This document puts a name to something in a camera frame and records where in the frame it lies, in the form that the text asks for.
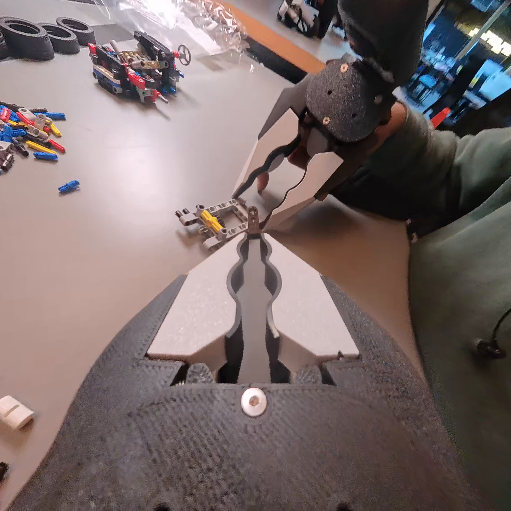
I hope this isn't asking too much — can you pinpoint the person's right forearm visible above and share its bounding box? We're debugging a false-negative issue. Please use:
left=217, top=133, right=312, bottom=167
left=369, top=102, right=465, bottom=223

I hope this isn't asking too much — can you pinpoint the white lego piece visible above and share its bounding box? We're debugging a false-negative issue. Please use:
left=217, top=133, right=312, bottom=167
left=0, top=395, right=35, bottom=430

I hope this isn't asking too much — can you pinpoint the person's green hoodie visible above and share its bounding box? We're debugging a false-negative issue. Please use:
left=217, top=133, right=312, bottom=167
left=406, top=127, right=511, bottom=511

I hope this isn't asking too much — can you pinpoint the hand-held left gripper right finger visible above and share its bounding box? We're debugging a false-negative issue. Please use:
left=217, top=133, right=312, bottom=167
left=259, top=233, right=361, bottom=375

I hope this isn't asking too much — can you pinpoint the grey lego frame assembly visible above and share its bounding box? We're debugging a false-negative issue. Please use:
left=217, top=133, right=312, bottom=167
left=176, top=198, right=253, bottom=252

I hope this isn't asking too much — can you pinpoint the person's right hand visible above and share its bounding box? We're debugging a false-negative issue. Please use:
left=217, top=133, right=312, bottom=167
left=255, top=137, right=313, bottom=196

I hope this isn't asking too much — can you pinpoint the black and white bag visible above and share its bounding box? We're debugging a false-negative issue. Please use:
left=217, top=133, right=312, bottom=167
left=277, top=0, right=321, bottom=38

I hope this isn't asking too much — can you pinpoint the black hoodie drawstring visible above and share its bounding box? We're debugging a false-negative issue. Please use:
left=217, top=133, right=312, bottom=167
left=472, top=307, right=511, bottom=359

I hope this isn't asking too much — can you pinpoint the partly built lego car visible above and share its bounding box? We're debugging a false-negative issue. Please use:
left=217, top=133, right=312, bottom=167
left=89, top=31, right=191, bottom=104

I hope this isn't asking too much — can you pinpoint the clear plastic bag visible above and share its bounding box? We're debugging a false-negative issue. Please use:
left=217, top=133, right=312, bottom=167
left=94, top=0, right=256, bottom=69

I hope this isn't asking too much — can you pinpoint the pile of colourful lego pins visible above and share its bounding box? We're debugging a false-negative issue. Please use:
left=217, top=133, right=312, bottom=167
left=0, top=101, right=67, bottom=175

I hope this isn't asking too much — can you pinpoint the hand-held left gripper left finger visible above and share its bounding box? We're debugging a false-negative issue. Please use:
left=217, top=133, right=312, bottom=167
left=146, top=233, right=249, bottom=372

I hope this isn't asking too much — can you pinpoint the black rubber lego tire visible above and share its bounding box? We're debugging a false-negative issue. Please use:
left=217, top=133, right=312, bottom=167
left=57, top=17, right=96, bottom=46
left=38, top=23, right=80, bottom=56
left=0, top=17, right=55, bottom=61

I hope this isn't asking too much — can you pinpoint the black lego connector piece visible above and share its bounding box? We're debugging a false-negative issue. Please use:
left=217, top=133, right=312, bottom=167
left=245, top=205, right=262, bottom=237

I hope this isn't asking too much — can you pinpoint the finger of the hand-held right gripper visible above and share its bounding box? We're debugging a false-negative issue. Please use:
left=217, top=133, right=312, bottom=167
left=260, top=151, right=345, bottom=233
left=232, top=86, right=308, bottom=200

